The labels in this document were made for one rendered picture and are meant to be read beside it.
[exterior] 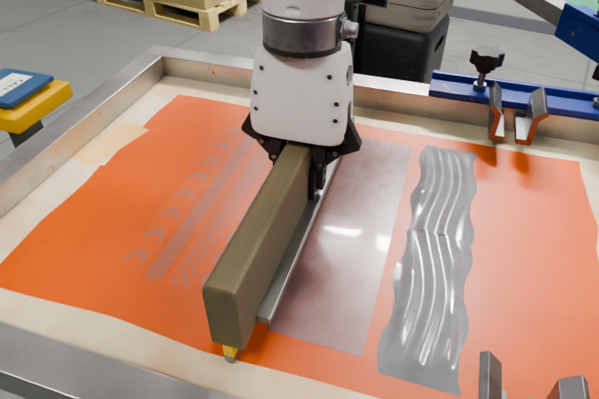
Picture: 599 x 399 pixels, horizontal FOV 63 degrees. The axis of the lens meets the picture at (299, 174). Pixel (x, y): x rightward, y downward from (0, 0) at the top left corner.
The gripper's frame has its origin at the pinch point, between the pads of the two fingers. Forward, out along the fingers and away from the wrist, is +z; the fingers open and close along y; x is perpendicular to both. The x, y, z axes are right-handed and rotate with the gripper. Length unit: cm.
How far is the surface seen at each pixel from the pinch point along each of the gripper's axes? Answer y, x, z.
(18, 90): 51, -12, 3
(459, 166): -17.6, -13.8, 3.8
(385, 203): -9.5, -4.8, 5.2
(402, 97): -8.2, -26.0, 0.7
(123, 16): 220, -270, 78
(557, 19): -34, -71, -1
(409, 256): -13.4, 3.5, 5.4
